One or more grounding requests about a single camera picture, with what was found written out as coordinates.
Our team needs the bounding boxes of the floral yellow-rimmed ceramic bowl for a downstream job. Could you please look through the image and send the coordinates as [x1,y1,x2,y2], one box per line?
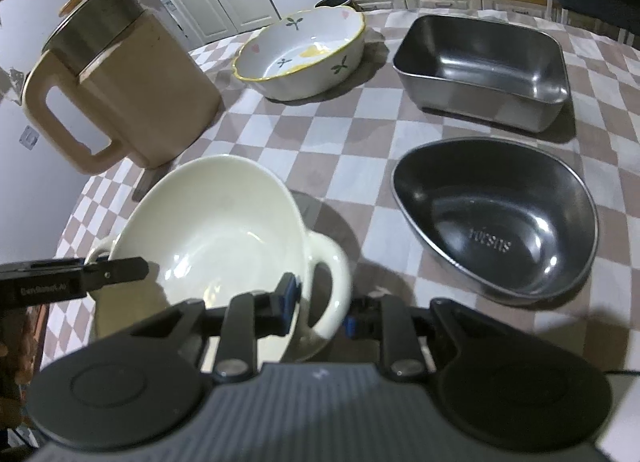
[232,5,367,102]

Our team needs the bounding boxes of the beige pitcher with steel lid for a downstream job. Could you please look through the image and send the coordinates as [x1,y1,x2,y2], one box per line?
[22,0,221,174]

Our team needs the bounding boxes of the rectangular stainless steel tray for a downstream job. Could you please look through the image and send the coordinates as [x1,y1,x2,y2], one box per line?
[393,15,570,134]

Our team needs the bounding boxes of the cream two-handled ceramic bowl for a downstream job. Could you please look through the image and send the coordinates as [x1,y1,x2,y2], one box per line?
[88,155,352,362]

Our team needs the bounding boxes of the brown white checkered tablecloth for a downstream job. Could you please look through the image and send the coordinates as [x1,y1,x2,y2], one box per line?
[39,6,640,393]

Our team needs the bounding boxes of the dark grey trash bin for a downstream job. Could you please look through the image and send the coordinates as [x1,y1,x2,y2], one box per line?
[314,0,352,7]

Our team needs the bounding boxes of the oval stainless steel dish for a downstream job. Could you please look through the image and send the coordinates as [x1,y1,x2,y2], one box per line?
[390,137,599,308]

